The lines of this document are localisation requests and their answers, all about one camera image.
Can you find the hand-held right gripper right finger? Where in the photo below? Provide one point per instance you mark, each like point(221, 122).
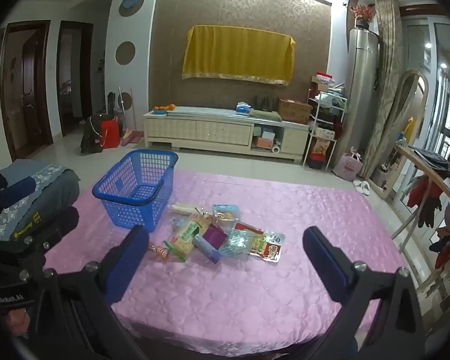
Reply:
point(328, 262)

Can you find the red bag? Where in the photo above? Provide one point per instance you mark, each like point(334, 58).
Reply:
point(110, 133)

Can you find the red hanging clothes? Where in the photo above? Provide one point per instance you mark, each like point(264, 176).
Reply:
point(423, 198)

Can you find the round brown wall plaque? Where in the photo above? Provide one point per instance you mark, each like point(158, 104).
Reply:
point(125, 52)

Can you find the green and yellow snack packet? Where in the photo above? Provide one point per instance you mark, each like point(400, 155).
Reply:
point(183, 238)

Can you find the paper towel roll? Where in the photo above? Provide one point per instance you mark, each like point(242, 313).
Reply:
point(275, 150)

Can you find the plate of oranges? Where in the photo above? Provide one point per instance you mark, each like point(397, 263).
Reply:
point(164, 108)

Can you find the silver standing air conditioner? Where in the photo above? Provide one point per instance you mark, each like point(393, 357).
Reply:
point(362, 82)

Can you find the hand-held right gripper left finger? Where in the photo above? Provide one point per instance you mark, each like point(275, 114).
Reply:
point(125, 266)

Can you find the glass balcony door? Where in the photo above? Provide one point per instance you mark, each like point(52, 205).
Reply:
point(435, 101)

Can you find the clear pack of white wafers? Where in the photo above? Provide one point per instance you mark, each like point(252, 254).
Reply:
point(182, 208)

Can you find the wooden drying rack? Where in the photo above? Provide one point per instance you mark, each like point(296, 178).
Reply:
point(408, 153)

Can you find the cardboard box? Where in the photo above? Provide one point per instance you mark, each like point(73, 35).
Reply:
point(294, 110)

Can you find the pink bag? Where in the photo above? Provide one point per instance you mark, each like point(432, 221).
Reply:
point(347, 167)

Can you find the purple snack packet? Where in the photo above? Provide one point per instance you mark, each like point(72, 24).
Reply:
point(214, 237)

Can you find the vase of red flowers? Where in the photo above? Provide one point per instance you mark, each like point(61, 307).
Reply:
point(363, 15)

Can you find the patterned beige curtain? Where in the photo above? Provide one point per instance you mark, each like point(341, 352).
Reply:
point(386, 63)

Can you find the broom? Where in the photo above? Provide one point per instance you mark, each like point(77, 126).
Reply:
point(129, 135)

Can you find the white slippers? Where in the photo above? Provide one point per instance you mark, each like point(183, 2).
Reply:
point(362, 187)

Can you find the purple mint box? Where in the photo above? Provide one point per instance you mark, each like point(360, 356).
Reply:
point(206, 248)

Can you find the green folded cloth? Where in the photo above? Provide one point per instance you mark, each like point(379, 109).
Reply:
point(264, 115)

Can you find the red striped candy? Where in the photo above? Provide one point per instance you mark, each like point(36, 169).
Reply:
point(159, 251)

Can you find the red and silver snack pouch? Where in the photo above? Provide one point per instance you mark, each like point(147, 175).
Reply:
point(270, 249)

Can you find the round blue wall plaque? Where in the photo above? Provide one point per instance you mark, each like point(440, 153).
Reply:
point(131, 3)

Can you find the white storage rack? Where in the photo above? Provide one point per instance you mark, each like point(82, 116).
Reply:
point(324, 131)

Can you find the folded grey blanket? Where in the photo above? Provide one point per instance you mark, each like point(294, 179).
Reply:
point(56, 191)

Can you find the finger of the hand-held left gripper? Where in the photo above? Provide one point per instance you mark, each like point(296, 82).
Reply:
point(17, 194)
point(56, 227)

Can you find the brown wooden door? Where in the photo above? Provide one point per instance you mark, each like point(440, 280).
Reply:
point(26, 90)

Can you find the yellow cloth cover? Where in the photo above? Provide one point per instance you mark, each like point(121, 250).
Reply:
point(240, 52)

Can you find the blue plastic basket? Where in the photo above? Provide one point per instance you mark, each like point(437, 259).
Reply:
point(135, 191)

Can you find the light blue snack packet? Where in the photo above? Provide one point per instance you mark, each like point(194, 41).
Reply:
point(227, 210)

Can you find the black bag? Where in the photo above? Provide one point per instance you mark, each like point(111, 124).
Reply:
point(92, 135)

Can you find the pink quilted blanket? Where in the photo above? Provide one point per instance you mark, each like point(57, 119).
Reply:
point(247, 300)

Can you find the blue tissue box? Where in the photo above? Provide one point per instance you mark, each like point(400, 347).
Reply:
point(243, 108)

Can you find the person's left hand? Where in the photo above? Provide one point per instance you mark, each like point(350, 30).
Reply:
point(18, 320)

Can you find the arched standing mirror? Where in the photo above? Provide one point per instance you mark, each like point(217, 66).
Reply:
point(397, 127)

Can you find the clear blue patterned packet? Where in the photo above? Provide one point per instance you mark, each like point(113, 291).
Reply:
point(240, 244)

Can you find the cream TV cabinet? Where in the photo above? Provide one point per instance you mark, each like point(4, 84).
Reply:
point(195, 129)

